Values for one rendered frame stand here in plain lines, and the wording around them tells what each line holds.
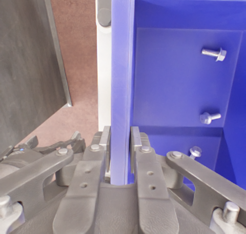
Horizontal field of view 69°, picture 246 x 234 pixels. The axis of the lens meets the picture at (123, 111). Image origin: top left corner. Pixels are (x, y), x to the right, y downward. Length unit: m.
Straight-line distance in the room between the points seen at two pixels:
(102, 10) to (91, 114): 1.03
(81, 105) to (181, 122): 1.13
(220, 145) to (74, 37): 1.14
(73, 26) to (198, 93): 1.13
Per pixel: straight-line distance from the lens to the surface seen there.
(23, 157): 0.29
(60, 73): 1.30
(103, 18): 0.36
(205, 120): 0.22
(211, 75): 0.22
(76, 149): 0.31
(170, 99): 0.21
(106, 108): 0.42
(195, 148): 0.24
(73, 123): 1.38
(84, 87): 1.28
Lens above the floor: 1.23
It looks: 73 degrees down
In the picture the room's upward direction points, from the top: 178 degrees counter-clockwise
